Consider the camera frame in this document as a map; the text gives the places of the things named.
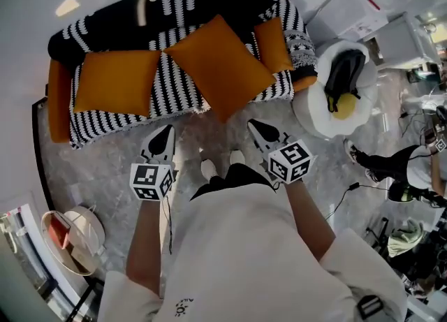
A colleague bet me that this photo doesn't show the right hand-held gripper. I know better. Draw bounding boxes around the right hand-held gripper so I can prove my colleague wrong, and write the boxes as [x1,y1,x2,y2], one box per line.
[247,120,318,185]

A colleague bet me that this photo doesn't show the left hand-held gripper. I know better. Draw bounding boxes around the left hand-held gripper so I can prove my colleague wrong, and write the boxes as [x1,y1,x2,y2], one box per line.
[129,125,179,203]

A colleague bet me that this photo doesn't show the small orange cushion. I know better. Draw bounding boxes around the small orange cushion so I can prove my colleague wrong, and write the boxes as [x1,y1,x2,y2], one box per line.
[254,16,295,73]

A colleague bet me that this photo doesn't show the person's left forearm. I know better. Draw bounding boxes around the person's left forearm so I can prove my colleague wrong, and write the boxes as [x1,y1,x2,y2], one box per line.
[125,197,166,297]

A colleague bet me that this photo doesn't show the person's right forearm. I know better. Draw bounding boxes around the person's right forearm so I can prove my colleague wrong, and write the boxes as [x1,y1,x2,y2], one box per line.
[283,177,337,264]

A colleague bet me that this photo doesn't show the person's right white shoe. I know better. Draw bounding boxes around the person's right white shoe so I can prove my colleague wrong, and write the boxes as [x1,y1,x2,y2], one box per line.
[228,149,247,166]

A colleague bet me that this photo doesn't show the person's white shoe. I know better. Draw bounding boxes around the person's white shoe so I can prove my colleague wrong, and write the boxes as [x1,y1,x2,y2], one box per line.
[200,157,219,181]
[228,149,247,166]

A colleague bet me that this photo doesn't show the person's black trousers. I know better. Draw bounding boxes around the person's black trousers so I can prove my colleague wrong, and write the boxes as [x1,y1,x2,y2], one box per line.
[190,163,277,203]

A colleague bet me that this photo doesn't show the person's left white shoe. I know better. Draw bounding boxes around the person's left white shoe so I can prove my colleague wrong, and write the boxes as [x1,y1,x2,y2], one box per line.
[200,157,219,181]

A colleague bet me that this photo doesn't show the grey patterned knit blanket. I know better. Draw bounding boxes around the grey patterned knit blanket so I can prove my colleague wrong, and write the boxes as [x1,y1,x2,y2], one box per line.
[283,29,318,82]

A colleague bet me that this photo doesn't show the black backpack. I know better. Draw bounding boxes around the black backpack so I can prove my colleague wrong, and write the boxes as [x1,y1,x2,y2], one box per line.
[323,49,367,112]

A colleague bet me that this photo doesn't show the person's white shirt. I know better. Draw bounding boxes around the person's white shirt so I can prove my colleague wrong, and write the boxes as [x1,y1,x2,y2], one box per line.
[99,182,409,322]

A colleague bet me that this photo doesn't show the pale olive book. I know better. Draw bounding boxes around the pale olive book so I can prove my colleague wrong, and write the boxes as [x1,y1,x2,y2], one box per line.
[69,243,92,273]

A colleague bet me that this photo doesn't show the white cardboard box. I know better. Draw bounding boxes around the white cardboard box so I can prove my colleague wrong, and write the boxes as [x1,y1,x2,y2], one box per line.
[307,0,388,41]

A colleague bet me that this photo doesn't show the white side cabinet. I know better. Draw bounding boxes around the white side cabinet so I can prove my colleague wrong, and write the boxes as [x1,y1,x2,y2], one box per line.
[373,11,443,70]

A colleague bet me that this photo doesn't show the window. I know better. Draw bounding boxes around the window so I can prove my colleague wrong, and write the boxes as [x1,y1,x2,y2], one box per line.
[0,203,59,302]

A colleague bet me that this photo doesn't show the pale green jacket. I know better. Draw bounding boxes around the pale green jacket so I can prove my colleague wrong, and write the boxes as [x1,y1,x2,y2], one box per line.
[387,219,426,258]

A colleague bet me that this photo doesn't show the black office chair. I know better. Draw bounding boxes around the black office chair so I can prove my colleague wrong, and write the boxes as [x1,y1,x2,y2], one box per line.
[365,215,441,281]

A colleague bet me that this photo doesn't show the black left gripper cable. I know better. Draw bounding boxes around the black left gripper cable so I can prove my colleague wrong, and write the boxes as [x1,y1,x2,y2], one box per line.
[159,193,175,256]

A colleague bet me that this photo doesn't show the black floor cable with adapter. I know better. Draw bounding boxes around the black floor cable with adapter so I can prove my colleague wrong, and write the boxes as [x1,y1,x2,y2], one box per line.
[324,182,390,221]

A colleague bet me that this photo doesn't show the black strap buckle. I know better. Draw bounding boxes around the black strap buckle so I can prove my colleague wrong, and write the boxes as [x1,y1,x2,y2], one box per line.
[356,294,384,321]

